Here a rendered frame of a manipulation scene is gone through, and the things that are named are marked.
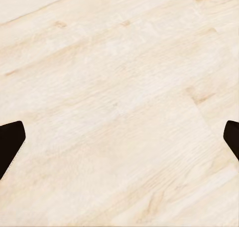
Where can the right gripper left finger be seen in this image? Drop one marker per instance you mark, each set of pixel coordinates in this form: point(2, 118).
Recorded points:
point(12, 136)

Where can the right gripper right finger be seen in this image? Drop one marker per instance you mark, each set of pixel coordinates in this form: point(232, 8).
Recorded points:
point(231, 136)

